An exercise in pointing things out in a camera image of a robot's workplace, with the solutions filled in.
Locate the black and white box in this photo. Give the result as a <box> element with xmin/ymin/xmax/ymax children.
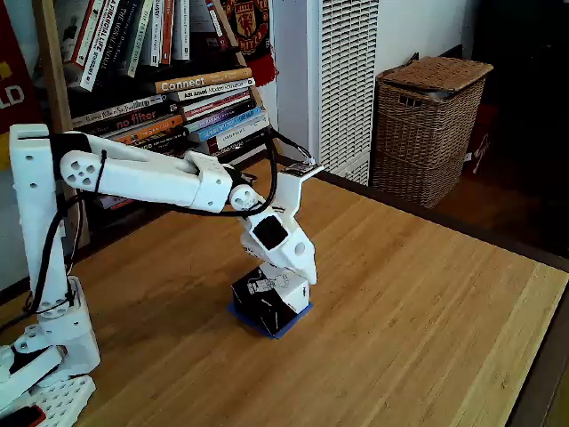
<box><xmin>230</xmin><ymin>265</ymin><xmax>310</xmax><ymax>335</ymax></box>

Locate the blue tape square target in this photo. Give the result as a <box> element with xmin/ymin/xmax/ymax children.
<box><xmin>227</xmin><ymin>302</ymin><xmax>314</xmax><ymax>341</ymax></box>

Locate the light blue book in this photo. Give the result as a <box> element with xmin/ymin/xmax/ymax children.
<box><xmin>197</xmin><ymin>106</ymin><xmax>264</xmax><ymax>142</ymax></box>

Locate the white book titled Modern Romance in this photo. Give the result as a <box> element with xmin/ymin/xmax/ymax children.
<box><xmin>171</xmin><ymin>77</ymin><xmax>257</xmax><ymax>102</ymax></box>

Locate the brown wicker basket with lid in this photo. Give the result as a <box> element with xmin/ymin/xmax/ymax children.
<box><xmin>371</xmin><ymin>55</ymin><xmax>494</xmax><ymax>209</ymax></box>

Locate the tan book titled Connect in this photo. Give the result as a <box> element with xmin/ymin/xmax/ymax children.
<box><xmin>154</xmin><ymin>67</ymin><xmax>253</xmax><ymax>94</ymax></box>

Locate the white louvered heater unit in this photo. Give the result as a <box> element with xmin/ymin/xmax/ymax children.
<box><xmin>306</xmin><ymin>0</ymin><xmax>380</xmax><ymax>187</ymax></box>

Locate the black book titled no filter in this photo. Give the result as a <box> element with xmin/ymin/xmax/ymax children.
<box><xmin>88</xmin><ymin>104</ymin><xmax>179</xmax><ymax>134</ymax></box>

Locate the red and white floor object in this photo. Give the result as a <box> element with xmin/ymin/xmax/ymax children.
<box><xmin>464</xmin><ymin>133</ymin><xmax>490</xmax><ymax>174</ymax></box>

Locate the red football club scarf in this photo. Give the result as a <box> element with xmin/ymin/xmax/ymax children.
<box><xmin>220</xmin><ymin>0</ymin><xmax>279</xmax><ymax>88</ymax></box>

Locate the orange standing book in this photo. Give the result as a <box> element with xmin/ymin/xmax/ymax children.
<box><xmin>159</xmin><ymin>0</ymin><xmax>175</xmax><ymax>66</ymax></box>

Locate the black book Moral Animal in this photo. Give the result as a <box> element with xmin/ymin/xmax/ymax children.
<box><xmin>95</xmin><ymin>0</ymin><xmax>137</xmax><ymax>85</ymax></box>

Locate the white red book Financial Life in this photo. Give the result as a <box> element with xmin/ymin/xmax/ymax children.
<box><xmin>64</xmin><ymin>0</ymin><xmax>121</xmax><ymax>93</ymax></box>

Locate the red and yellow banner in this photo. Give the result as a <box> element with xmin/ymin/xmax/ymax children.
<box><xmin>0</xmin><ymin>4</ymin><xmax>44</xmax><ymax>173</ymax></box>

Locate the red and black clamp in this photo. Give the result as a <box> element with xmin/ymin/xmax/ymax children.
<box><xmin>0</xmin><ymin>404</ymin><xmax>48</xmax><ymax>427</ymax></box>

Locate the white bracket with camera board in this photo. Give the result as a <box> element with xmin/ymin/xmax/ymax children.
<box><xmin>270</xmin><ymin>163</ymin><xmax>325</xmax><ymax>223</ymax></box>

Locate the white perforated base plate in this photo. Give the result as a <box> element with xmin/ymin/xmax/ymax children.
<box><xmin>26</xmin><ymin>373</ymin><xmax>97</xmax><ymax>427</ymax></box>

